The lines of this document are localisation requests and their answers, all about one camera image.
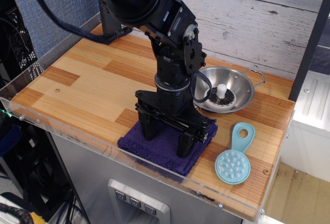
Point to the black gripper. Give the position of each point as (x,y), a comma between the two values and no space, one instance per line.
(175,110)

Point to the purple cloth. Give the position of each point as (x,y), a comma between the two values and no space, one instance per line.
(162,149)

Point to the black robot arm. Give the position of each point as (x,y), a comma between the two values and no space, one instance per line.
(172,30)

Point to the white toy mushroom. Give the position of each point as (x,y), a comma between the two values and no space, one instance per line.
(221,99)

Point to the light blue scrubber brush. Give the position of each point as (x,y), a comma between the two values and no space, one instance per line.
(232,166)

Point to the silver dispenser panel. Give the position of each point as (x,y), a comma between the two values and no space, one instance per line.
(136,203)

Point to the white cabinet at right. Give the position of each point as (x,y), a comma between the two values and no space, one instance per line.
(306,144)

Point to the clear acrylic table guard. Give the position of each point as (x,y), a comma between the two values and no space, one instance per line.
(86,100)

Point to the black milk crate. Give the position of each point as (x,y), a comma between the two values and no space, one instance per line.
(17,51)

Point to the steel bowl with handles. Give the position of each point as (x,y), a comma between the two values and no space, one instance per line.
(238,82)

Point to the dark grey left post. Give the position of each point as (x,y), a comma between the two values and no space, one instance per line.
(110,24)

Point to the dark grey post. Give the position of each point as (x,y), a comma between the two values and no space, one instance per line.
(310,50)
(110,24)

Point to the dark grey right post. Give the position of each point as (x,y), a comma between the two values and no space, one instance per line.
(310,50)

